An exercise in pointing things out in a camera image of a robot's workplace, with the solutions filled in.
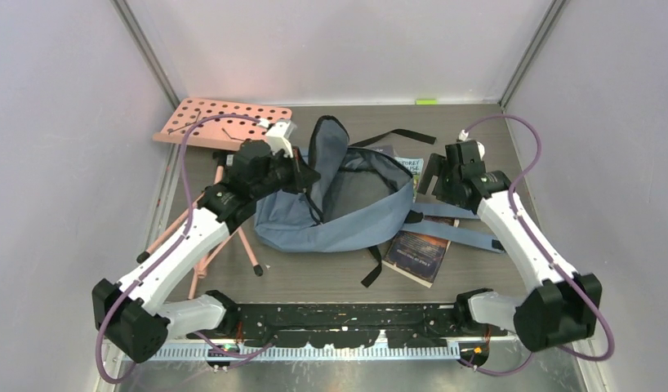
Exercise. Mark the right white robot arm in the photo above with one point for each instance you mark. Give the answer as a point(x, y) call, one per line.
point(562, 305)

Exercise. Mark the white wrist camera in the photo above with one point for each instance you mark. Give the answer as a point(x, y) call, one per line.
point(470, 146)
point(278, 134)

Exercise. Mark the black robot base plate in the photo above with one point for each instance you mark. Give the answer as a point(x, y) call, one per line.
point(347, 326)

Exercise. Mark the light blue storey book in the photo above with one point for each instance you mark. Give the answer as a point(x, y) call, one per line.
point(415, 166)

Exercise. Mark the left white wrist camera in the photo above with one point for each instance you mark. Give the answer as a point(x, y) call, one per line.
point(278, 134)

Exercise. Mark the white ribbed cable duct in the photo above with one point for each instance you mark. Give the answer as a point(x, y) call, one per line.
point(197, 352)

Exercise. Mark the pink perforated music stand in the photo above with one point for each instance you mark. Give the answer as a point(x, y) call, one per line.
point(221, 126)

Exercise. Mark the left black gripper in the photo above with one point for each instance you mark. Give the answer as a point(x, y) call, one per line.
point(302, 175)

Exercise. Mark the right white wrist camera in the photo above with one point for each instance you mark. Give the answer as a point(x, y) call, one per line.
point(470, 146)

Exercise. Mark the dark paperback book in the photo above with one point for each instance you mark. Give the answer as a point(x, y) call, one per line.
point(416, 256)

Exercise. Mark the blue student backpack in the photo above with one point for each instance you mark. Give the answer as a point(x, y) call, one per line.
point(362, 200)

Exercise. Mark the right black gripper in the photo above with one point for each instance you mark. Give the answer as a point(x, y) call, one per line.
point(434, 168)

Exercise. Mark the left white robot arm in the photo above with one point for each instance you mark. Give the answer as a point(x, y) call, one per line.
point(133, 313)

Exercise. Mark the purple paperback book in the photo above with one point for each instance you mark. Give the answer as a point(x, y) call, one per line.
point(384, 149)

